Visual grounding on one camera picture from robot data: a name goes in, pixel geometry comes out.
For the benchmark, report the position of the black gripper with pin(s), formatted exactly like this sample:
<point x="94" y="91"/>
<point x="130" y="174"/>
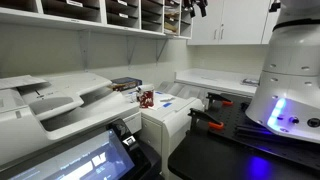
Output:
<point x="189" y="6"/>

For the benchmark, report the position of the red and white mug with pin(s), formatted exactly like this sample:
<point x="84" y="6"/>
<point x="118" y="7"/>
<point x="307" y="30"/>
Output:
<point x="145" y="95"/>

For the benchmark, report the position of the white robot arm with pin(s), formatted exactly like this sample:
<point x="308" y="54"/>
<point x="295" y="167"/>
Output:
<point x="286" y="98"/>

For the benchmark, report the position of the copier touchscreen panel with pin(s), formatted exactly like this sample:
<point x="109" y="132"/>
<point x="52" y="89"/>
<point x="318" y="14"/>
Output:
<point x="105" y="152"/>

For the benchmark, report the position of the large white copier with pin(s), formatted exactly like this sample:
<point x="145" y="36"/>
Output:
<point x="37" y="112"/>

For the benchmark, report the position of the white mail sorter shelf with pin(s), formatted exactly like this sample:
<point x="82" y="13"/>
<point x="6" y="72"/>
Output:
<point x="147" y="18"/>

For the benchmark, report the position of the white side counter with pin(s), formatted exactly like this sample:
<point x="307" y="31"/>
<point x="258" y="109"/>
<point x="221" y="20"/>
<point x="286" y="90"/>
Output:
<point x="229" y="82"/>

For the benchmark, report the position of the black clamp orange tip far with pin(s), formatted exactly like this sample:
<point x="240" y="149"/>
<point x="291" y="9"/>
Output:
<point x="217" y="97"/>

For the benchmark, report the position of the black clamp orange tip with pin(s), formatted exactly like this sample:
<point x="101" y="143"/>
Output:
<point x="196" y="115"/>
<point x="217" y="97"/>

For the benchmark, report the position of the small item on counter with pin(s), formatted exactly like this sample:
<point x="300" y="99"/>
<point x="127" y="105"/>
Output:
<point x="250" y="82"/>

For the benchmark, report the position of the white paper sheet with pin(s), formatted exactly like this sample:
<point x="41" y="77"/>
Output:
<point x="160" y="100"/>

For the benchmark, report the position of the dark blue book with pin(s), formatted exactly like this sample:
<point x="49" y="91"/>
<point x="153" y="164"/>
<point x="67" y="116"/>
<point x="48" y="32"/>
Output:
<point x="125" y="83"/>

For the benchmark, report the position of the black perforated mounting board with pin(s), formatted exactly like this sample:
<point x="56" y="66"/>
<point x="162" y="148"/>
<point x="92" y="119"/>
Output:
<point x="238" y="128"/>

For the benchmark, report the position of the black clamp orange tip near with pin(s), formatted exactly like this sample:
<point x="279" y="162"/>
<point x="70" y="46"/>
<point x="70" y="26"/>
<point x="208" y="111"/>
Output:
<point x="196" y="115"/>

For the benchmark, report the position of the white finisher unit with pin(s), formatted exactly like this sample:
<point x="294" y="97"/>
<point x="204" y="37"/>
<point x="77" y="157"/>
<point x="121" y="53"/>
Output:
<point x="164" y="129"/>

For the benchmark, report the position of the black robot cart table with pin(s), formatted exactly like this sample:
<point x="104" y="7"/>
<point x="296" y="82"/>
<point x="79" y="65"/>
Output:
<point x="201" y="156"/>

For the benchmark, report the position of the white wall cabinet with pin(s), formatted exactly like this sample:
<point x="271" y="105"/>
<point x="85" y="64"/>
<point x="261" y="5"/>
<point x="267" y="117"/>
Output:
<point x="234" y="22"/>

